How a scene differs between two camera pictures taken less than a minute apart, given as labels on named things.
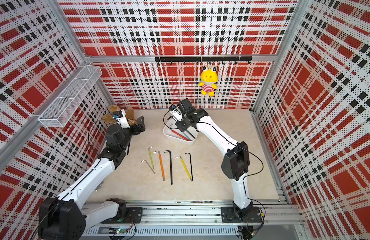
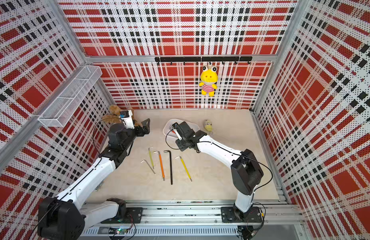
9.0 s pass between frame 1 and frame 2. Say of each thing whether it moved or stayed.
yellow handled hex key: stayed
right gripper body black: moved
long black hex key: stayed
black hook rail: stayed
